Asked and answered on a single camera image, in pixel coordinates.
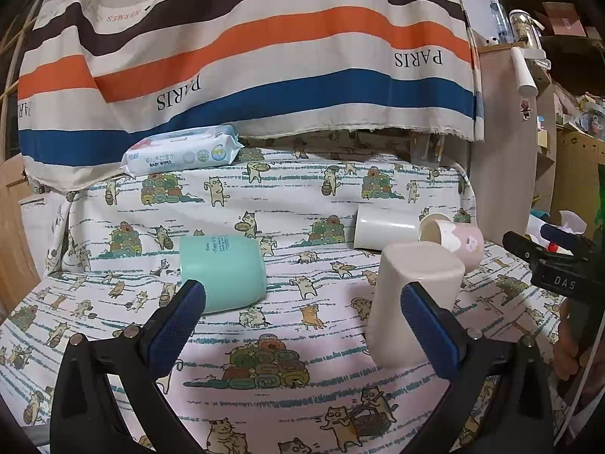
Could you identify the baby wipes pack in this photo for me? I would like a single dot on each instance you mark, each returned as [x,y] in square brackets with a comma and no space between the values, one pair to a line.
[182,153]

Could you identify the person's right hand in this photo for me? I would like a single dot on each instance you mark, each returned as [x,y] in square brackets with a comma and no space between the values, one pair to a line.
[567,345]

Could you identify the pink cup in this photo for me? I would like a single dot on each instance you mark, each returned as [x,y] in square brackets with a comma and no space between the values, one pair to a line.
[461,243]

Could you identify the glass jar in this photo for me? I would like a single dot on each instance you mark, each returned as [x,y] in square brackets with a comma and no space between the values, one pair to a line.
[524,26]

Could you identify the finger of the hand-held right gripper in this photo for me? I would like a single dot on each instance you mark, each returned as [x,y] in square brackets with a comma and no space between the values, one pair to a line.
[557,235]
[520,245]

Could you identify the striped cloth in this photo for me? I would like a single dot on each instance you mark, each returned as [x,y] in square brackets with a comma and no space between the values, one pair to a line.
[264,47]

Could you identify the beige cup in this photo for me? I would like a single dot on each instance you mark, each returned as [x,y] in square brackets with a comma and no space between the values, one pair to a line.
[411,269]

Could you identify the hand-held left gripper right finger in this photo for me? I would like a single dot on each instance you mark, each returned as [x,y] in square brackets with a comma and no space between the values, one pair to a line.
[431,335]

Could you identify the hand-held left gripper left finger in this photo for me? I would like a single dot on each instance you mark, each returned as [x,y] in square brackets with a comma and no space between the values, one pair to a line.
[176,331]

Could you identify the cardboard box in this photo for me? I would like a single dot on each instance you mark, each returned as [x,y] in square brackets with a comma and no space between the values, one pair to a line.
[562,19]

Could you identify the white cup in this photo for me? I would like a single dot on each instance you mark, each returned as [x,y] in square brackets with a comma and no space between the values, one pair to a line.
[385,227]

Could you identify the wooden cabinet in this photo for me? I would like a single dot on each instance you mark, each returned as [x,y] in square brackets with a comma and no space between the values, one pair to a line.
[501,165]

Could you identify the mint green cup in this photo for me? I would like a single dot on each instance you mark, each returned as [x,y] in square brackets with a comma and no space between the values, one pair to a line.
[222,272]

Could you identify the cartoon sticker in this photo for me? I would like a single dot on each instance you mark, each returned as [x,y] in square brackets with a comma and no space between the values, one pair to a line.
[525,108]

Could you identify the clear plastic bottle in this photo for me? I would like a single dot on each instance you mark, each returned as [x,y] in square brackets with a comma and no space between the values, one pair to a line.
[500,21]

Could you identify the wooden door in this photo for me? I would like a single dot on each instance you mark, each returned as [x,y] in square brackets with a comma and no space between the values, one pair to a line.
[14,236]

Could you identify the cat printed blanket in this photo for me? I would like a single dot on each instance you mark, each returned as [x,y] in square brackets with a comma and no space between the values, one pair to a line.
[283,364]

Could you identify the white tissue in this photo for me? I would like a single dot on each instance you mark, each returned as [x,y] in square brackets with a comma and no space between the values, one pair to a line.
[573,221]

